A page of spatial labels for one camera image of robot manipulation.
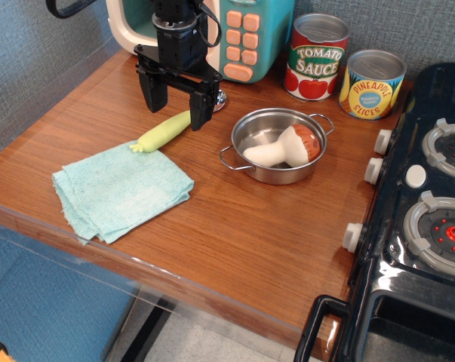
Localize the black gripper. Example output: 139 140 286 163
134 17 222 131

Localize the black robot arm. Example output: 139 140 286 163
134 1 223 130

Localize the light blue napkin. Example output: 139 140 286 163
52 143 194 244

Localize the plush mushroom toy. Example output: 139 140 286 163
243 124 321 167

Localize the small silver round object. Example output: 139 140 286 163
214 89 227 112

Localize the green plush vegetable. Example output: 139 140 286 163
129 111 191 153

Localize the small steel pot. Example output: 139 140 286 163
220 108 335 185

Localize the teal toy microwave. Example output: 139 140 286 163
106 0 294 84

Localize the tomato sauce can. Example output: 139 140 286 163
284 13 350 100

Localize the pineapple slices can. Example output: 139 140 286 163
339 49 407 120

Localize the black toy stove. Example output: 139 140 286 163
294 63 455 361

